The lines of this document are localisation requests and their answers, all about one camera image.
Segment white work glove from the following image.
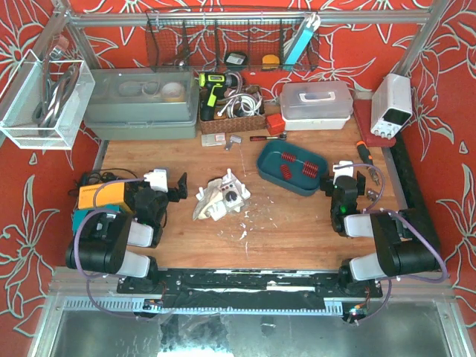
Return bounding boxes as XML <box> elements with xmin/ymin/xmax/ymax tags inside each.
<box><xmin>193</xmin><ymin>178</ymin><xmax>226</xmax><ymax>221</ymax></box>

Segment white peg base plate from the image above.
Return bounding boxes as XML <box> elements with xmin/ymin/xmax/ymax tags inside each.
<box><xmin>193</xmin><ymin>168</ymin><xmax>251</xmax><ymax>222</ymax></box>

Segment white control box with knob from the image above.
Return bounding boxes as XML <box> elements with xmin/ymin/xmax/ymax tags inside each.
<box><xmin>220</xmin><ymin>182</ymin><xmax>243</xmax><ymax>210</ymax></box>

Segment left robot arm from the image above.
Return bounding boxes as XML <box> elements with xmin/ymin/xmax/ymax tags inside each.
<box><xmin>65</xmin><ymin>169</ymin><xmax>188</xmax><ymax>279</ymax></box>

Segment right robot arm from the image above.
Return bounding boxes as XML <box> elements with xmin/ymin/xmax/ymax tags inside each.
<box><xmin>320</xmin><ymin>166</ymin><xmax>448</xmax><ymax>290</ymax></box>

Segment small metal parts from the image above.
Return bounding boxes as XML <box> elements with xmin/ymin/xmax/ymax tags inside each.
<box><xmin>366</xmin><ymin>189</ymin><xmax>379</xmax><ymax>202</ymax></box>

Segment teal plastic tray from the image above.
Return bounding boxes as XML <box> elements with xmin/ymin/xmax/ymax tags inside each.
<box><xmin>257</xmin><ymin>141</ymin><xmax>329</xmax><ymax>197</ymax></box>

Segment small white cardboard box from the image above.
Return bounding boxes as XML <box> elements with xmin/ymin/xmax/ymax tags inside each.
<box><xmin>201</xmin><ymin>132</ymin><xmax>226</xmax><ymax>147</ymax></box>

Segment yellow electronic box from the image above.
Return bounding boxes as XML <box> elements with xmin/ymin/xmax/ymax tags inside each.
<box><xmin>78</xmin><ymin>182</ymin><xmax>133</xmax><ymax>213</ymax></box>

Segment red pad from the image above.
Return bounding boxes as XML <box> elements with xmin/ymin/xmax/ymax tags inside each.
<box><xmin>353</xmin><ymin>99</ymin><xmax>396</xmax><ymax>148</ymax></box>

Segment red small box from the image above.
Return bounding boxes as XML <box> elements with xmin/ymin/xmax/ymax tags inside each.
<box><xmin>266</xmin><ymin>113</ymin><xmax>286</xmax><ymax>136</ymax></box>

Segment white plastic toolbox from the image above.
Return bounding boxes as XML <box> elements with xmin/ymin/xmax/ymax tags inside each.
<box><xmin>280</xmin><ymin>81</ymin><xmax>353</xmax><ymax>131</ymax></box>

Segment white power supply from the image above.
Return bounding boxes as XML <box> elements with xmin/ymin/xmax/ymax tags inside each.
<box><xmin>370</xmin><ymin>74</ymin><xmax>412</xmax><ymax>140</ymax></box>

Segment grey plastic storage box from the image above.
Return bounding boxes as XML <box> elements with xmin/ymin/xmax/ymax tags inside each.
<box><xmin>84</xmin><ymin>68</ymin><xmax>199</xmax><ymax>141</ymax></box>

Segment teal electronic box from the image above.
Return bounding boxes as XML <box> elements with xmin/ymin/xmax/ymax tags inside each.
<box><xmin>72</xmin><ymin>205</ymin><xmax>124</xmax><ymax>234</ymax></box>

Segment yellow tape measure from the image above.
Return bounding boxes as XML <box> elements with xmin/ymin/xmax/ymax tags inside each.
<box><xmin>262</xmin><ymin>54</ymin><xmax>280</xmax><ymax>71</ymax></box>

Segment clear acrylic bin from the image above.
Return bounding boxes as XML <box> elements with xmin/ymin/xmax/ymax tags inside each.
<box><xmin>1</xmin><ymin>51</ymin><xmax>95</xmax><ymax>150</ymax></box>

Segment blue white device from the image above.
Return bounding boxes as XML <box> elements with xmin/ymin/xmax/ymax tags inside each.
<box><xmin>283</xmin><ymin>13</ymin><xmax>321</xmax><ymax>71</ymax></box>

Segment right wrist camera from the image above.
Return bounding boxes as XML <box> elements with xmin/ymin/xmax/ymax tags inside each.
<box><xmin>332</xmin><ymin>160</ymin><xmax>354</xmax><ymax>181</ymax></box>

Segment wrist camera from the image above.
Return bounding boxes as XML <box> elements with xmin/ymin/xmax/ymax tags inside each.
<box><xmin>144</xmin><ymin>168</ymin><xmax>168</xmax><ymax>193</ymax></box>
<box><xmin>332</xmin><ymin>160</ymin><xmax>354</xmax><ymax>181</ymax></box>

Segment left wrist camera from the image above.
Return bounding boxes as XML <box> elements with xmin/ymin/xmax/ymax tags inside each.
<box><xmin>144</xmin><ymin>168</ymin><xmax>168</xmax><ymax>193</ymax></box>

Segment orange handled screwdriver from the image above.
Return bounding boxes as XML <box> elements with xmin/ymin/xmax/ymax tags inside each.
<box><xmin>356</xmin><ymin>141</ymin><xmax>380</xmax><ymax>186</ymax></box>

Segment red handled ratchet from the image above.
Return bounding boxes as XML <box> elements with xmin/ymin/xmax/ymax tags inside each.
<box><xmin>249</xmin><ymin>133</ymin><xmax>287</xmax><ymax>141</ymax></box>

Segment metal L bracket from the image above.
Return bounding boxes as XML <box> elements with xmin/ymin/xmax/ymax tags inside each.
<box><xmin>225</xmin><ymin>135</ymin><xmax>242</xmax><ymax>151</ymax></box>

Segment black mounting base rail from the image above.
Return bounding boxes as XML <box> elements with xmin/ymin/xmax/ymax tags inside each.
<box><xmin>117</xmin><ymin>268</ymin><xmax>382</xmax><ymax>310</ymax></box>

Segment brown basket with cables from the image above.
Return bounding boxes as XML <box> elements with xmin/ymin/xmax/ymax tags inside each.
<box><xmin>198</xmin><ymin>85</ymin><xmax>266</xmax><ymax>134</ymax></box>

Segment green cordless drill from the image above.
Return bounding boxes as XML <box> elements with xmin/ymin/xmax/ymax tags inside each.
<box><xmin>199</xmin><ymin>72</ymin><xmax>238</xmax><ymax>121</ymax></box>

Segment black wire basket shelf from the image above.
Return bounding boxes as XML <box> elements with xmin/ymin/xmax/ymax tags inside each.
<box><xmin>145</xmin><ymin>5</ymin><xmax>310</xmax><ymax>71</ymax></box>

